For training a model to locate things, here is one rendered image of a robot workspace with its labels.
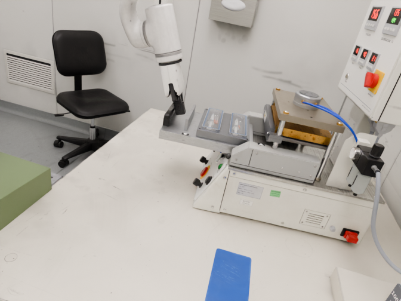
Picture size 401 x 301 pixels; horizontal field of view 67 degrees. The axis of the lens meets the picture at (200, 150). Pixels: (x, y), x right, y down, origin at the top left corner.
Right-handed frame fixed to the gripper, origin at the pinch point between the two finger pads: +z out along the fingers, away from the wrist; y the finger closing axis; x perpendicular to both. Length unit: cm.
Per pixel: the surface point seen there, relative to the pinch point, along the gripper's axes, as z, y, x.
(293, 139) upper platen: 10.8, 9.9, 34.8
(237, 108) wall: 48, -142, 9
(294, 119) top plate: 3.1, 13.4, 35.0
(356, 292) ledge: 39, 40, 45
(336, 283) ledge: 39, 37, 41
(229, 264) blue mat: 33, 36, 14
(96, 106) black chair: 22, -106, -90
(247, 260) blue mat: 35, 33, 19
